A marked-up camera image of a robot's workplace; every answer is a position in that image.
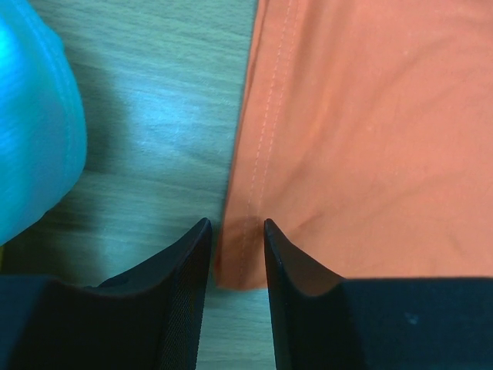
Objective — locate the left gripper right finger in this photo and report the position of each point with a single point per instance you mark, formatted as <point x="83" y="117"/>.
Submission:
<point x="321" y="320"/>

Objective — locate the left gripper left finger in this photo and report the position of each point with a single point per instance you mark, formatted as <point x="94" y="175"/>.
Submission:
<point x="148" y="317"/>

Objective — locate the orange t shirt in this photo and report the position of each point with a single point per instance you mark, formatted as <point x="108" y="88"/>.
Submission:
<point x="366" y="136"/>

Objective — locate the teal t shirt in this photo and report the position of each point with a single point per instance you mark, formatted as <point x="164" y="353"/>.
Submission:
<point x="43" y="127"/>

